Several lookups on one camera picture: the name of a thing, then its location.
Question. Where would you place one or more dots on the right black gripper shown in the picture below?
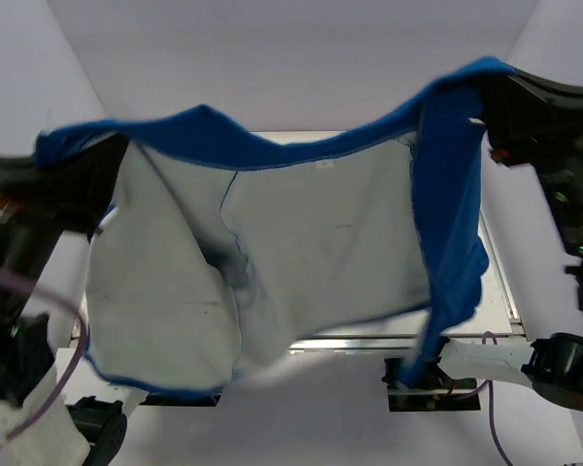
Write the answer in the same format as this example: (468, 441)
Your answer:
(528, 117)

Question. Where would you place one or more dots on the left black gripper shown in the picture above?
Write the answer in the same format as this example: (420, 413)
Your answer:
(70, 188)

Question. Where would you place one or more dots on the blue zip jacket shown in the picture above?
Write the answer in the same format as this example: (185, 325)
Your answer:
(226, 248)

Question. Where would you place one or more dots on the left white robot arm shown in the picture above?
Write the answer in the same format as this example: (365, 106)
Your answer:
(38, 427)

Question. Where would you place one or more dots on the aluminium table front rail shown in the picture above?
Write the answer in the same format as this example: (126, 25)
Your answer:
(397, 346)

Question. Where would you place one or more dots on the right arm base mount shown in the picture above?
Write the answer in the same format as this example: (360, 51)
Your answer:
(433, 392)

